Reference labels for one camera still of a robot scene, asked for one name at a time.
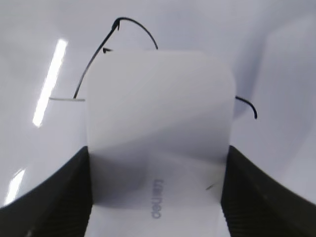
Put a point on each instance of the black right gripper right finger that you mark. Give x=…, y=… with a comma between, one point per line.
x=256, y=205

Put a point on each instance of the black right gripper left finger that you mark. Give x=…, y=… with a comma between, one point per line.
x=58, y=207

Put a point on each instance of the white whiteboard eraser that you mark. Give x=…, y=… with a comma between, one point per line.
x=158, y=134

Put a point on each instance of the white board with aluminium frame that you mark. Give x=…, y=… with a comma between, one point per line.
x=48, y=46

